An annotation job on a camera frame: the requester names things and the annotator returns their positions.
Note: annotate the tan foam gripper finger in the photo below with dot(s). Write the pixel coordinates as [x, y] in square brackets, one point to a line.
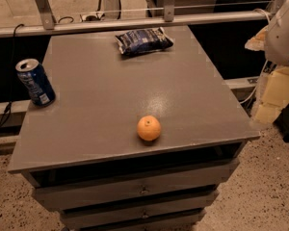
[274, 96]

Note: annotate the orange fruit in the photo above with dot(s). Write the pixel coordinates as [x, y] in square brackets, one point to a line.
[149, 128]

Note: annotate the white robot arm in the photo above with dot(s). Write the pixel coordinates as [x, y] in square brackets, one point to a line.
[276, 43]

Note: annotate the blue chip bag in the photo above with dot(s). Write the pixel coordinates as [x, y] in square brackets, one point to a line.
[143, 41]

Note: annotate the white power strip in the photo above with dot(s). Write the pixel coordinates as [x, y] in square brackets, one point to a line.
[91, 17]

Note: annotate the grey drawer cabinet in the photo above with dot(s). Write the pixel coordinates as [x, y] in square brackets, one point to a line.
[82, 153]

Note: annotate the blue soda can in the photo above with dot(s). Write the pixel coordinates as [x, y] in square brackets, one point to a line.
[33, 76]

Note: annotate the metal railing frame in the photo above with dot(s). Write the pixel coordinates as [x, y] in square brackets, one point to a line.
[25, 18]

